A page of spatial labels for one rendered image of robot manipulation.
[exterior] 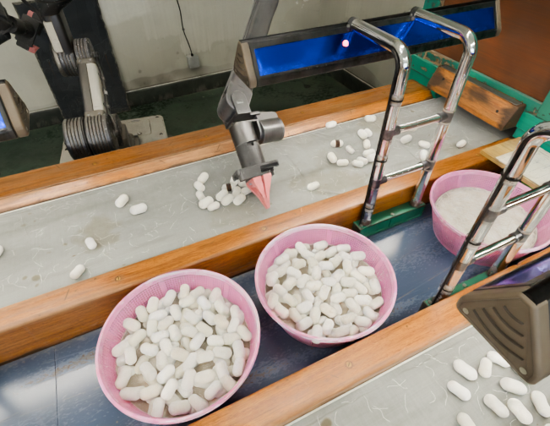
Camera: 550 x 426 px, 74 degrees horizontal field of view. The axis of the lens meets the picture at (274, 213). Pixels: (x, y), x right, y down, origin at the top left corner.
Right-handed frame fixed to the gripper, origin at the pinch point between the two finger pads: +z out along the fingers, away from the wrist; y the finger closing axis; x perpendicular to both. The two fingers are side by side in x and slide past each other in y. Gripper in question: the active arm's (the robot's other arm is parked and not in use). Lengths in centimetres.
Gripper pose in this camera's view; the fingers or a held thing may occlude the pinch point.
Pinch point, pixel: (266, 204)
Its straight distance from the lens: 84.2
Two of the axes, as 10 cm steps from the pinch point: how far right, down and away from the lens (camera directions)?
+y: 9.0, -2.9, 3.1
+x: -2.9, 1.3, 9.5
